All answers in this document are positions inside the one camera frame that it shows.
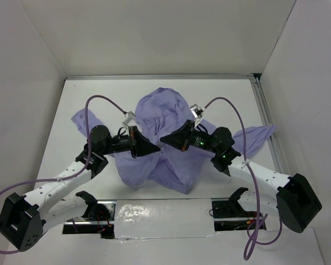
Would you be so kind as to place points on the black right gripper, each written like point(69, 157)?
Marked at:
point(182, 137)

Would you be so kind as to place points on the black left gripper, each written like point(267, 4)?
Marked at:
point(142, 146)

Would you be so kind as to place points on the lavender zip jacket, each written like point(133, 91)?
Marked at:
point(158, 114)

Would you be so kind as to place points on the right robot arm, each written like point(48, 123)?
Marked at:
point(289, 198)

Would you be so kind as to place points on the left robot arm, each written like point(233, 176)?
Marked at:
point(24, 219)

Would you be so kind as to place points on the white taped front panel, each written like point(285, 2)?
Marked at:
point(163, 219)

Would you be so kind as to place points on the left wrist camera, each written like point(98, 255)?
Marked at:
point(129, 116)

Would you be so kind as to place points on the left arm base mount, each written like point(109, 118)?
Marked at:
point(101, 223)

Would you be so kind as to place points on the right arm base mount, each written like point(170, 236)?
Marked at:
point(228, 215)

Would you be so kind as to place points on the aluminium frame rail right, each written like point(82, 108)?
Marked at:
point(270, 124)

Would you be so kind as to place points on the aluminium frame rail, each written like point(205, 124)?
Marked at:
point(250, 77)
point(270, 124)

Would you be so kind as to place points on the aluminium frame rail back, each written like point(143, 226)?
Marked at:
point(250, 77)

